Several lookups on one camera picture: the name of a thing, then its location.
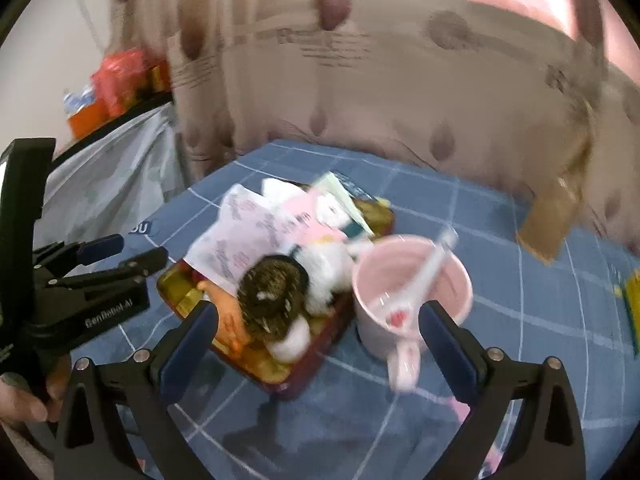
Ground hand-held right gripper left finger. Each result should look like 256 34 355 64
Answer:
54 300 219 480

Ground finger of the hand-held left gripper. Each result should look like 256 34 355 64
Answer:
32 234 125 278
45 246 169 292

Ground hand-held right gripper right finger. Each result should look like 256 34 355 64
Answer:
419 300 586 480

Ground orange big-eyed rubber toy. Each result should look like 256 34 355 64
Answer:
196 280 251 356

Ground gold red tin box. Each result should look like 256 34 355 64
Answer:
156 180 396 396

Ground white fluffy plush cover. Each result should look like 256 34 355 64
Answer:
236 240 361 346

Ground pink white wet wipes pack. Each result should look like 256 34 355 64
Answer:
295 172 376 246

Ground person's left hand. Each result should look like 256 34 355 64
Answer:
0 350 73 423

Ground pink mug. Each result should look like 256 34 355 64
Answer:
351 234 473 392

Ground clear plastic sheet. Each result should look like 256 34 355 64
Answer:
37 105 188 256

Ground white spoon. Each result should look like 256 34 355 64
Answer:
385 227 460 333

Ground blue checked blanket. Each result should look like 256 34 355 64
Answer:
30 140 640 480

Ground orange red snack packets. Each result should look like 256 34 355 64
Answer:
67 47 171 138

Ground kraft paper snack bag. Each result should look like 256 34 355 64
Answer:
516 125 598 266

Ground yellow tissue pack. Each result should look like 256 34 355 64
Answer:
617 270 640 356

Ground beige leaf print curtain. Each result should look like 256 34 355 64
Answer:
112 0 640 256

